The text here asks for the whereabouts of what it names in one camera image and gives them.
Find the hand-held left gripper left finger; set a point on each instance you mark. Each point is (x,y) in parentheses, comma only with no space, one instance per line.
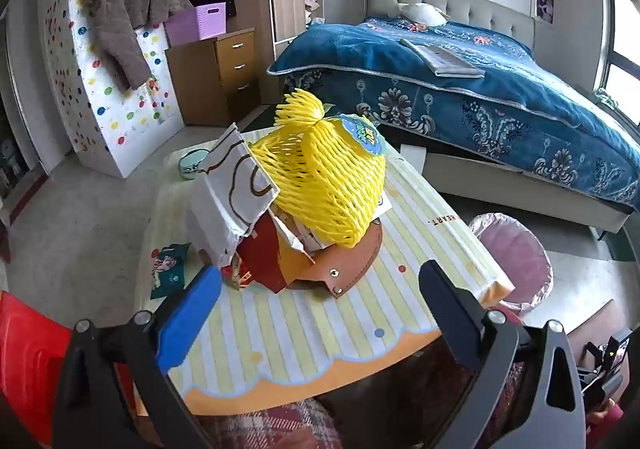
(190,309)

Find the white paper bag brown print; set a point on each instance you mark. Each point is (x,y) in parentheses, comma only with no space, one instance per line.
(225,209)

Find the plaid cloth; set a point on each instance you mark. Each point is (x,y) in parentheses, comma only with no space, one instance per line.
(280,429)

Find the teal cartoon snack packet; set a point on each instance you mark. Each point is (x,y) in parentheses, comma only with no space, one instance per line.
(170,274)

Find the yellow striped tablecloth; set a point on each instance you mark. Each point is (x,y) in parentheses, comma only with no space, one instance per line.
(325,329)

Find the brown leather piece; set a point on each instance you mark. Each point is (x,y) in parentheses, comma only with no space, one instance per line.
(350,254)

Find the trash bin with pink liner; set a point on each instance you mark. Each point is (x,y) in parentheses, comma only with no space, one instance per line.
(515,254)

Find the polka-dot white wardrobe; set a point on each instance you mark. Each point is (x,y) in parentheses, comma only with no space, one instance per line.
(125,114)

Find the white paper sheet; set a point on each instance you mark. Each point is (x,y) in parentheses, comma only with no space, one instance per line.
(412,156)

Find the beige upholstered bed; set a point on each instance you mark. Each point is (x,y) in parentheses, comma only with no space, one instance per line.
(475,4)

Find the folded grey cloth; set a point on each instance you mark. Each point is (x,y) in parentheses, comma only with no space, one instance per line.
(445,60)

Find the yellow foam fruit net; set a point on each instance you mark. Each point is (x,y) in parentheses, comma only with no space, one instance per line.
(325,179)

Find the white pillow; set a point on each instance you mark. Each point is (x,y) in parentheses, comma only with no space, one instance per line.
(425,14)

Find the red plastic stool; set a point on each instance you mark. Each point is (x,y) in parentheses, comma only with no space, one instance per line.
(30,354)

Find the window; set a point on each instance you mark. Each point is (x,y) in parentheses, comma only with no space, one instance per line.
(625,29)

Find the person's right forearm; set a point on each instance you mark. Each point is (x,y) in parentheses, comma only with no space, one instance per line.
(607,424)

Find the small teal bowl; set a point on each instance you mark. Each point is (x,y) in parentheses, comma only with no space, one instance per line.
(190,166)

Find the bed with blue blanket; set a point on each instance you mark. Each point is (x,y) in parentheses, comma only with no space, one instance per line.
(450,94)

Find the wooden drawer cabinet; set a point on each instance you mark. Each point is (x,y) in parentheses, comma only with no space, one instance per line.
(210,79)

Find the small wall photo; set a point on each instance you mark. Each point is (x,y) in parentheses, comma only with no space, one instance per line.
(544,7)

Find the purple storage box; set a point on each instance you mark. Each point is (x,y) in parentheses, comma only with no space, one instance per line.
(197,24)

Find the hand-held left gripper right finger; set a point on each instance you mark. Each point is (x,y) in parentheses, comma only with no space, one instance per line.
(450,314)

